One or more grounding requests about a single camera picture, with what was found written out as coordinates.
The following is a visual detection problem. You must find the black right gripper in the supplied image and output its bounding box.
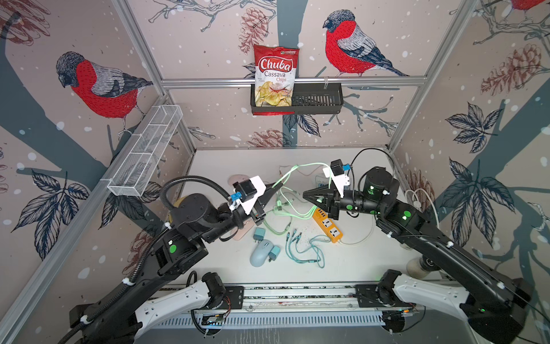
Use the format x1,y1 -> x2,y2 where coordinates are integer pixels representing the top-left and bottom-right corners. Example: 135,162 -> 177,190
304,184 -> 387,223

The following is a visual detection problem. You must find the orange power strip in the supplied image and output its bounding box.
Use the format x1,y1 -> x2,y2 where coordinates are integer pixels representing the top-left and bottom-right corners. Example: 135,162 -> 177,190
312,208 -> 343,243

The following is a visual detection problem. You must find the light green charging cable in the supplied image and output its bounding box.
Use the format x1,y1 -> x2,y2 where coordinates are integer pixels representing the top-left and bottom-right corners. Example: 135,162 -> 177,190
263,162 -> 336,237

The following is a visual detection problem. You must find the teal charger plug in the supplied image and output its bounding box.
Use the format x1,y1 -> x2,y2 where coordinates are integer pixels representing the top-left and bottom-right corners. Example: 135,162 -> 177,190
253,227 -> 266,243
268,246 -> 281,262

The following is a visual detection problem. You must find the teal charging cable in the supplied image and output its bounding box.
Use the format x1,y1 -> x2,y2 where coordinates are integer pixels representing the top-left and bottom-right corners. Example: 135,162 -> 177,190
284,228 -> 332,269

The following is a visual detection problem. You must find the light blue computer mouse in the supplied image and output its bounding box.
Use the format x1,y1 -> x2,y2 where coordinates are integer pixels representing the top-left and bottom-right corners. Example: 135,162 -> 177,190
249,239 -> 274,267

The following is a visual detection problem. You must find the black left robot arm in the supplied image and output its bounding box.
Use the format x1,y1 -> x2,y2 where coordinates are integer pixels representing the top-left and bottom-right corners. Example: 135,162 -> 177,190
60,176 -> 283,343

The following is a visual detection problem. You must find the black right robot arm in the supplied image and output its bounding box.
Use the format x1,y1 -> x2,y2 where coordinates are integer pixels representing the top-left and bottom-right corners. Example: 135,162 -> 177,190
302,159 -> 533,343

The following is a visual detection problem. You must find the flat pink computer mouse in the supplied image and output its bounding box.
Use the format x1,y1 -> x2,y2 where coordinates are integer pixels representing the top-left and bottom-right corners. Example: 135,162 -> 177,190
233,226 -> 253,241

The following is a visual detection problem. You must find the teal power strip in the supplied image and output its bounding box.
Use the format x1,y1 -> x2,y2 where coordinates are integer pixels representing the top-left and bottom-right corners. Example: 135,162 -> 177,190
315,175 -> 329,188

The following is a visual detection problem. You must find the yellow bowl with buns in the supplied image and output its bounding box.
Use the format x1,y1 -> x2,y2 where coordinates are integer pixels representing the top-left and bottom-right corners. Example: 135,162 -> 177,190
169,196 -> 186,216

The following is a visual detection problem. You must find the glass jar black lid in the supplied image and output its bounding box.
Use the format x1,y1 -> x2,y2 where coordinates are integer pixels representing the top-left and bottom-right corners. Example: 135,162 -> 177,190
406,257 -> 431,280

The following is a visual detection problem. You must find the red Chuba cassava chips bag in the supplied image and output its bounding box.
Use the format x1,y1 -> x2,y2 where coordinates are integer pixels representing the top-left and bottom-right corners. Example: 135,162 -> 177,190
254,45 -> 299,107

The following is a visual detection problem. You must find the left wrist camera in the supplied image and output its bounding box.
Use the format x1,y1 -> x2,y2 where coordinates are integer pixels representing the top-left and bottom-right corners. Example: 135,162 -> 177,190
231,176 -> 266,214

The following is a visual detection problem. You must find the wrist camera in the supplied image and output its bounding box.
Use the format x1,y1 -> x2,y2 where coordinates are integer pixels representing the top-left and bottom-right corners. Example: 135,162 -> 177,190
231,176 -> 266,214
323,159 -> 350,197

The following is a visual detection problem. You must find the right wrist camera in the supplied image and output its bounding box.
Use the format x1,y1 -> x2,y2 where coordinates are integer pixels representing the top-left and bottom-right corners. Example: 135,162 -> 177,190
323,159 -> 350,197

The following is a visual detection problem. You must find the white coiled power cable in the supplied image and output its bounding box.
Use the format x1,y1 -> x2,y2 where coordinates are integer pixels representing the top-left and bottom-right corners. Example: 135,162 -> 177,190
403,188 -> 441,226

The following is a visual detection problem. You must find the black wire wall basket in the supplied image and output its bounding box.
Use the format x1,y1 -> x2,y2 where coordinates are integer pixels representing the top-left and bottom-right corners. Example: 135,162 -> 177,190
250,83 -> 344,116

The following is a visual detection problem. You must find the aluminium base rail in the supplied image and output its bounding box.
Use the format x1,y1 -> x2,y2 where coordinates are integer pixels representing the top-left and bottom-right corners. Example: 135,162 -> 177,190
132,273 -> 469,338

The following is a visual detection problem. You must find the white wire mesh shelf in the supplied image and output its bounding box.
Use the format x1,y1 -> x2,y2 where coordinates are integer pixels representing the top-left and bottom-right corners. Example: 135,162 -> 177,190
107,105 -> 183,197

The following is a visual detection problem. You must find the horizontal aluminium frame bar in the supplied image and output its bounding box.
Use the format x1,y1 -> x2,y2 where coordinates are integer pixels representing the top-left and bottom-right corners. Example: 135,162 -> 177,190
160,75 -> 428,90

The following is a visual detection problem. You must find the right rear frame post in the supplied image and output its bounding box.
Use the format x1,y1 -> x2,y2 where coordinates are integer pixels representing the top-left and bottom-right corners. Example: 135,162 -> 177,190
388,0 -> 478,153

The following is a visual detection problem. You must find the aluminium frame corner post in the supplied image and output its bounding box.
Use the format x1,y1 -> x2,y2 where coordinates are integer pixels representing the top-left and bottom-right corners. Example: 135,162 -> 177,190
112,0 -> 196,153

